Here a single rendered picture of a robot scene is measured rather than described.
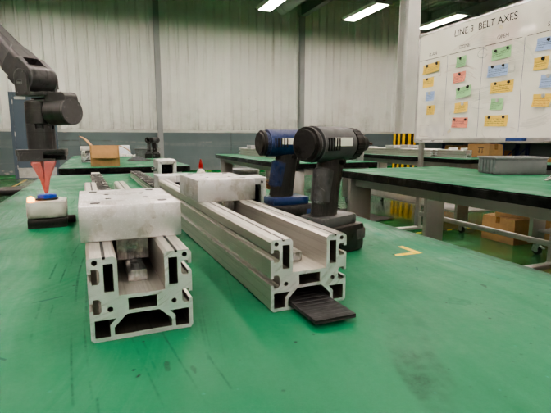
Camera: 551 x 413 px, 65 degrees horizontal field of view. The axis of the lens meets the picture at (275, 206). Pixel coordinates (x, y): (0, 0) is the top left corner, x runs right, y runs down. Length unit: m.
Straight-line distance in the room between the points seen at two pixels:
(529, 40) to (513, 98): 0.40
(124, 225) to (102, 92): 11.80
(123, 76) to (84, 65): 0.95
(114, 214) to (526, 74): 3.38
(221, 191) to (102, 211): 0.33
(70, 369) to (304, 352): 0.21
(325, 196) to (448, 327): 0.32
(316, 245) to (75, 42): 12.08
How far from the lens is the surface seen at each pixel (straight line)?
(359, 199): 2.91
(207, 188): 0.78
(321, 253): 0.53
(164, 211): 0.52
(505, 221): 4.63
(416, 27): 9.38
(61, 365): 0.45
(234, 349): 0.43
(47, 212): 1.09
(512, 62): 3.75
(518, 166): 2.82
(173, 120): 12.39
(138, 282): 0.49
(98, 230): 0.51
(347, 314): 0.49
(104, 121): 12.24
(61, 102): 1.04
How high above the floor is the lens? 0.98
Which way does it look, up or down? 9 degrees down
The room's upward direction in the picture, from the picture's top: straight up
